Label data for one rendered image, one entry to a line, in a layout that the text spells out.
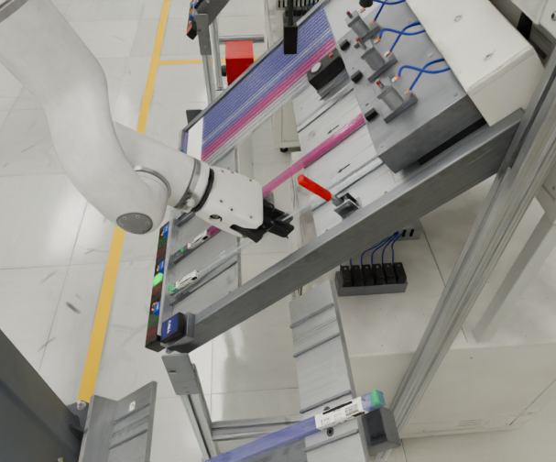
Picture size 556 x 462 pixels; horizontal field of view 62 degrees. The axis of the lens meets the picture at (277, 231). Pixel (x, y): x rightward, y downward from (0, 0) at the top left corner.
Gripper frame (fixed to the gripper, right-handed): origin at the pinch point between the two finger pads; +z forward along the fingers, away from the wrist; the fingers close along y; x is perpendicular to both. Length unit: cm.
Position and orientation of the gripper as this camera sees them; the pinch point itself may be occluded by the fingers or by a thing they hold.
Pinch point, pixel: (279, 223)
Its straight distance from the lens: 80.2
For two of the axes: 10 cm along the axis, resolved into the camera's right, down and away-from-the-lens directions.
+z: 8.2, 3.4, 4.7
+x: -5.7, 5.5, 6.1
